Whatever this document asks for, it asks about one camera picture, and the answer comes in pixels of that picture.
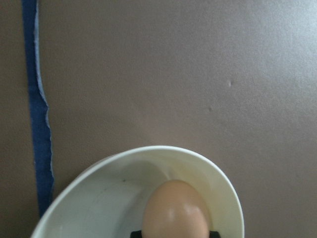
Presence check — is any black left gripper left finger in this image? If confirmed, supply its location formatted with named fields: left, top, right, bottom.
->
left=130, top=230, right=142, bottom=238

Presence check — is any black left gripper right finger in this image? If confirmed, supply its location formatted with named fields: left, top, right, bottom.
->
left=209, top=231, right=220, bottom=238

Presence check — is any brown egg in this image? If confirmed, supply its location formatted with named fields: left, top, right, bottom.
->
left=141, top=180, right=211, bottom=238

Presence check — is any white paper bowl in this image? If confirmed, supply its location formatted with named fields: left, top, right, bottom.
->
left=32, top=145, right=245, bottom=238

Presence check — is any blue tape strip lengthwise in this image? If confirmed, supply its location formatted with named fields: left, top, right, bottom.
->
left=21, top=0, right=54, bottom=217

